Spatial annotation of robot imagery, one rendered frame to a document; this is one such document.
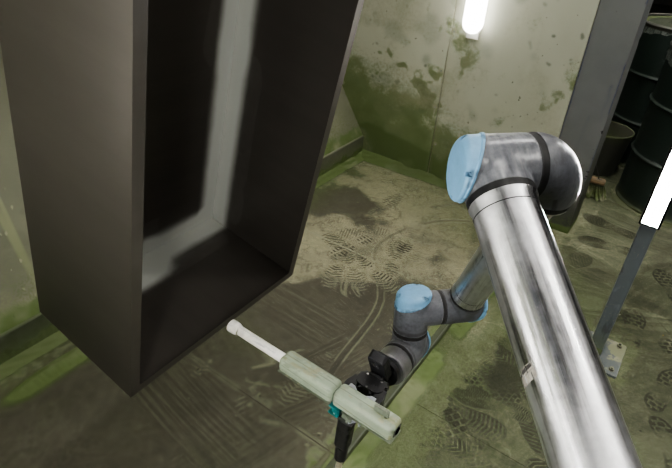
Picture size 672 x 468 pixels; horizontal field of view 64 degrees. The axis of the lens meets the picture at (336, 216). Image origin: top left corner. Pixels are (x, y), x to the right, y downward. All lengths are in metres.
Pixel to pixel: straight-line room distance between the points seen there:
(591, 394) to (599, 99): 2.12
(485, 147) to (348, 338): 1.31
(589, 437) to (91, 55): 0.86
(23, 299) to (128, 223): 1.19
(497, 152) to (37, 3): 0.76
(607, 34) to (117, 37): 2.24
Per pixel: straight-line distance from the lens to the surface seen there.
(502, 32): 2.86
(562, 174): 0.99
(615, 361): 2.39
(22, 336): 2.18
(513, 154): 0.94
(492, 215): 0.88
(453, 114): 3.05
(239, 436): 1.82
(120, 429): 1.90
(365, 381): 1.34
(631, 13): 2.71
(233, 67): 1.56
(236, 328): 1.39
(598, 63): 2.77
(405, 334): 1.43
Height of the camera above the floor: 1.52
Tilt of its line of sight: 32 degrees down
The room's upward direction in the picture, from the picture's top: 4 degrees clockwise
